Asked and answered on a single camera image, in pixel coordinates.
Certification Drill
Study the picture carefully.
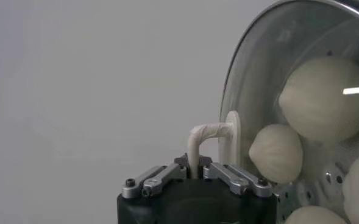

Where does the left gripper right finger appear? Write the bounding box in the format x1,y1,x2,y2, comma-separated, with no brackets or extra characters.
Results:
198,154,274,198

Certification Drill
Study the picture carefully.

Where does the round glass pot lid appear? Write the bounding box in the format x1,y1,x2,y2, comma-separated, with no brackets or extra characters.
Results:
187,0,359,224

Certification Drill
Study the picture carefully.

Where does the perforated steel steamer basket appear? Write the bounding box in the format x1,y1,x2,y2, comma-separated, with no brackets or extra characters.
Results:
221,0,359,224

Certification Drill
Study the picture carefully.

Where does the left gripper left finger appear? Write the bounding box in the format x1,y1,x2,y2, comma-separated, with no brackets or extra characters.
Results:
121,153,188,200

